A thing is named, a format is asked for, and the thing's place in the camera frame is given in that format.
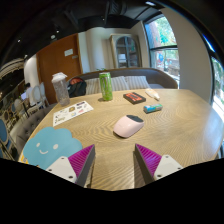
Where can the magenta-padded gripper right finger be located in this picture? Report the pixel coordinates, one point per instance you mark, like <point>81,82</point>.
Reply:
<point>160,166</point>

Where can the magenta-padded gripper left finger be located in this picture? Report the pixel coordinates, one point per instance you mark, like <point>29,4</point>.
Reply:
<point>66,168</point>

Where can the pink computer mouse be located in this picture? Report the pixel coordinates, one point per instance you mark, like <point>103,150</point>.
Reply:
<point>126,128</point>

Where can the light blue cloud mouse pad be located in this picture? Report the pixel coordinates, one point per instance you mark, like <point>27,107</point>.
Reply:
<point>50,145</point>

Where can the grey tufted armchair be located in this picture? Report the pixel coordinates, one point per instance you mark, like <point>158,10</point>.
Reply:
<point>30,125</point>

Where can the white sticker sheet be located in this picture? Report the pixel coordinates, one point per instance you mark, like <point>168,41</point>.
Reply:
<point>71,111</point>

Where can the small teal box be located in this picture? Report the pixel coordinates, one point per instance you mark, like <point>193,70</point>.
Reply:
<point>152,108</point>

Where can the white tube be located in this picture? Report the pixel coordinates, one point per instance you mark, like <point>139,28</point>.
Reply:
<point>152,94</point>

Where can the black and red flat box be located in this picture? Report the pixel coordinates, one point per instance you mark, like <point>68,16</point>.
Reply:
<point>134,97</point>

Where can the clear plastic shaker bottle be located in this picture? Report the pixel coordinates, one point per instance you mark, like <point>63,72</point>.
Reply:
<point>61,91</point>

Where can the group of dining chairs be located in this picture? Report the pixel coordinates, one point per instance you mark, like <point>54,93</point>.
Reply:
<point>13,110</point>

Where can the black backpack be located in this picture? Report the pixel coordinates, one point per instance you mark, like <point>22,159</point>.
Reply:
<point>77,88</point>

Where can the striped cushion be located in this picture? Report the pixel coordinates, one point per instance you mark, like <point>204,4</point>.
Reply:
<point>118,84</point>
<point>137,82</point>
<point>92,86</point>

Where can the brown curved sofa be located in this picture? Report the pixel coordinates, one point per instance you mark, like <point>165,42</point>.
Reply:
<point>160,77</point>

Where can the green drink can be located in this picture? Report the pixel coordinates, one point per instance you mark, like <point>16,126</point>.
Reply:
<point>106,86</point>

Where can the black-framed window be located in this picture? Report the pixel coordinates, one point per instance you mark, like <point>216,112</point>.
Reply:
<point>163,50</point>
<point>218,90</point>

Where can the brown wooden door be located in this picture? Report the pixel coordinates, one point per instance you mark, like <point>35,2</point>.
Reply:
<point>58,70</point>

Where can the white door sign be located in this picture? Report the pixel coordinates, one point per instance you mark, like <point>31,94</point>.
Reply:
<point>68,52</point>

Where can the wooden glass-door cabinet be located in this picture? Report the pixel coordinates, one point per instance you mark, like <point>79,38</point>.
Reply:
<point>126,51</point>

